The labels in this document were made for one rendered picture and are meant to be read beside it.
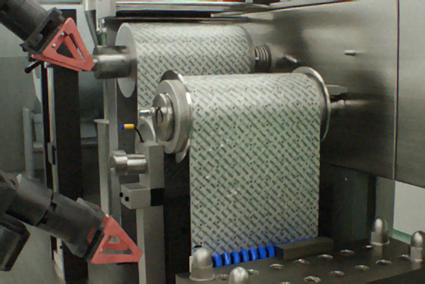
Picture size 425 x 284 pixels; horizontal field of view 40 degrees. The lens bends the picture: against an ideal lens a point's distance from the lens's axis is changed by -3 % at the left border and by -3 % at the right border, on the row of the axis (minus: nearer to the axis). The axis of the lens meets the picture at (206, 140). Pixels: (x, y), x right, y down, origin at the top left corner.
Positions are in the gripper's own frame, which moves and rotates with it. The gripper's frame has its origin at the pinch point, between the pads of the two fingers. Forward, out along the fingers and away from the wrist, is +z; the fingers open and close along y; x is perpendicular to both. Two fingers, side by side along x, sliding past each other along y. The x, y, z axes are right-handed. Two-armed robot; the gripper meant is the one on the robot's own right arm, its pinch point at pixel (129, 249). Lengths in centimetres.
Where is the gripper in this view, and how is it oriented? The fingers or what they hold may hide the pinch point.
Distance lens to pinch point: 89.3
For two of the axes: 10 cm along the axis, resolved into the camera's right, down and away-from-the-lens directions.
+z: 7.8, 4.6, 4.3
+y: 4.3, 1.2, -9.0
